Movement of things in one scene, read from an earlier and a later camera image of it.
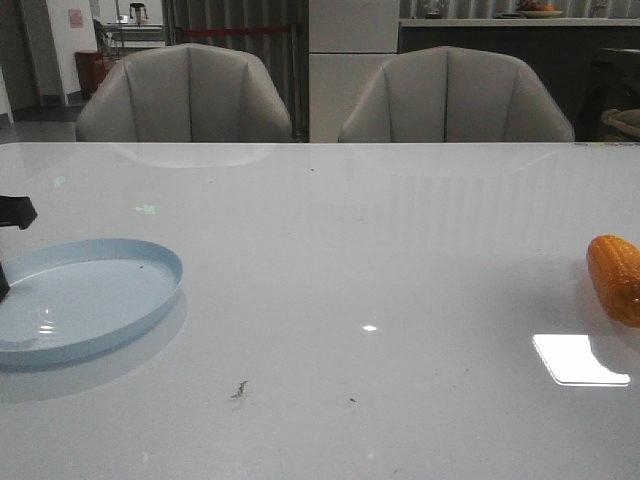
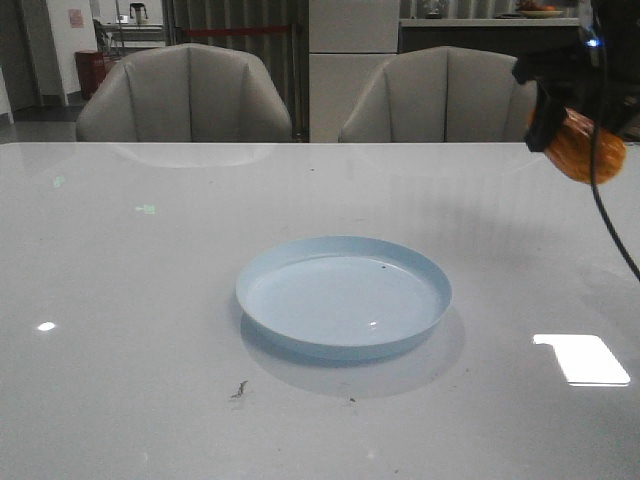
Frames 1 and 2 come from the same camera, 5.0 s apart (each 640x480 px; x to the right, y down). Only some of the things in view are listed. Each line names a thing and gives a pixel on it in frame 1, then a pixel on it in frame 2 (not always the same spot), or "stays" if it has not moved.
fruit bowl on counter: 538,10 stays
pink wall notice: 76,19 stays
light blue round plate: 71,297 → 343,298
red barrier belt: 217,30 stays
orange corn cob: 615,266 → 570,150
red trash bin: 91,70 stays
